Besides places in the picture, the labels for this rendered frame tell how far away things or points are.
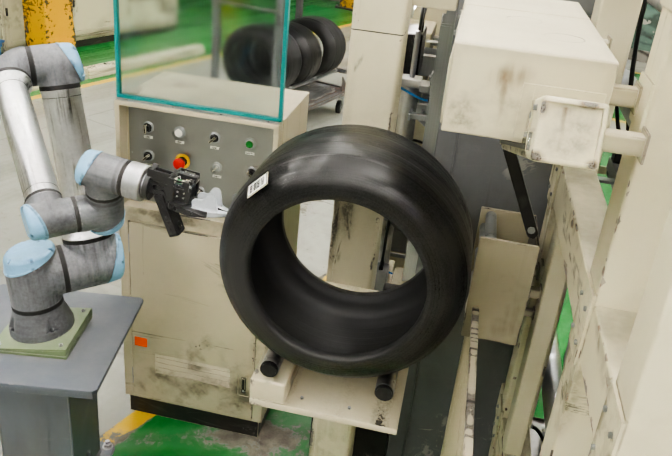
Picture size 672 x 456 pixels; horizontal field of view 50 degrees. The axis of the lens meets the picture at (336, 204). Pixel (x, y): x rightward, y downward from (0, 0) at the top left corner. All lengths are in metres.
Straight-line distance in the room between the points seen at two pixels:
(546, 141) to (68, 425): 1.87
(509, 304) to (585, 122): 0.94
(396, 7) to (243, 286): 0.74
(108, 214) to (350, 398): 0.75
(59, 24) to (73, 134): 5.14
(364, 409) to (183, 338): 1.06
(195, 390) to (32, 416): 0.62
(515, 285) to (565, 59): 0.89
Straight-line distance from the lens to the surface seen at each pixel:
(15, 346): 2.41
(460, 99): 1.17
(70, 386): 2.26
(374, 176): 1.50
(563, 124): 1.08
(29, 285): 2.32
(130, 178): 1.76
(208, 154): 2.43
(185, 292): 2.63
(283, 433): 2.97
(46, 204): 1.87
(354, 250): 1.99
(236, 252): 1.64
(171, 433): 2.97
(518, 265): 1.90
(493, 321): 1.98
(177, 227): 1.79
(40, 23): 7.36
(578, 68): 1.16
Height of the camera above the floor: 2.01
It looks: 25 degrees down
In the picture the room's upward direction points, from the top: 6 degrees clockwise
